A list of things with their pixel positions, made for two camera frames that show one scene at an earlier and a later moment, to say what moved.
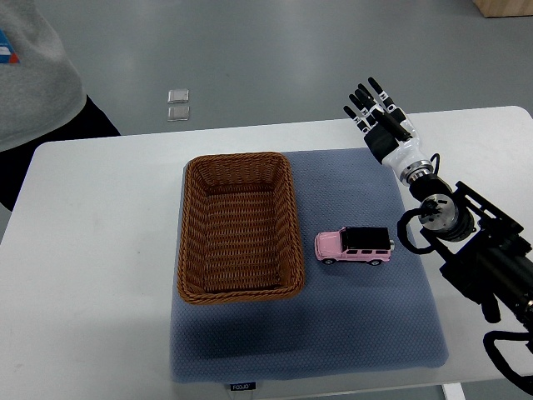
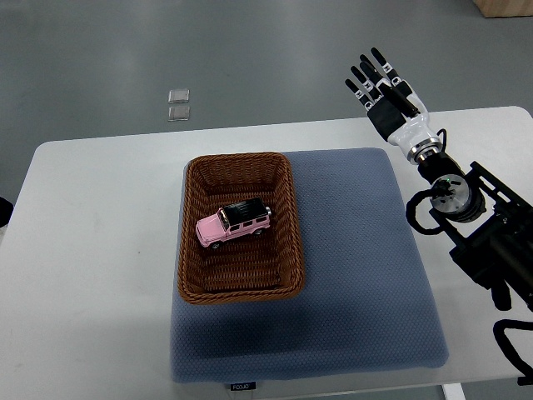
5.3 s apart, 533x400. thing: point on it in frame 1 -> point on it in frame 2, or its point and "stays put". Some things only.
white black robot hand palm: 400,156 -> 411,133
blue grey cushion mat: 349,317 stays put
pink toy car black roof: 358,244 -> 234,221
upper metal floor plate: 178,96 stays put
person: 42,98 -> 6,210
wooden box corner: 502,8 stays put
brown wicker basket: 240,237 stays put
